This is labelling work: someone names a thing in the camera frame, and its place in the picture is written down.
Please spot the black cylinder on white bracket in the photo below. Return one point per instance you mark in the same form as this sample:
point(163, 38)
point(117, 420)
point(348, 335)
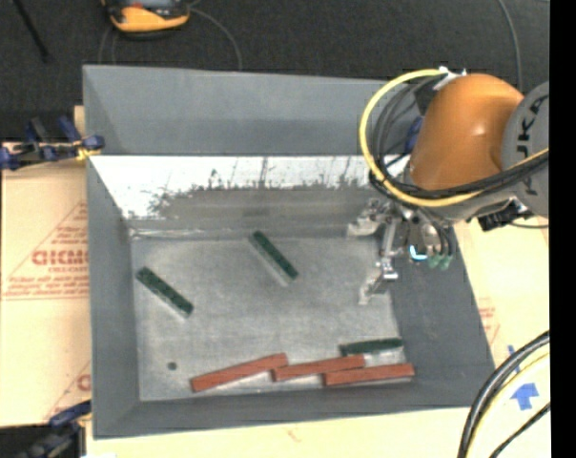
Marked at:
point(502, 217)

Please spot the dark green flat block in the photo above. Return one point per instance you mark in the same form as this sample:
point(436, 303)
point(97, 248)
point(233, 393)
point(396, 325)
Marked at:
point(371, 346)
point(273, 257)
point(165, 292)

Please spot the brown cardboard board, red print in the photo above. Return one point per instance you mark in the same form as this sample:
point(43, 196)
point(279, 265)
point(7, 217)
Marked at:
point(40, 332)

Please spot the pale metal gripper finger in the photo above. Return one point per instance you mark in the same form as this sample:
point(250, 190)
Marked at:
point(387, 271)
point(364, 222)

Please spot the red-brown flat block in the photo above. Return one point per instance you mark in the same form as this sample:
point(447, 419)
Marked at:
point(238, 373)
point(319, 368)
point(369, 375)

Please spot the grey metal bin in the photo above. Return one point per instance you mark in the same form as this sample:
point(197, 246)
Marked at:
point(250, 322)

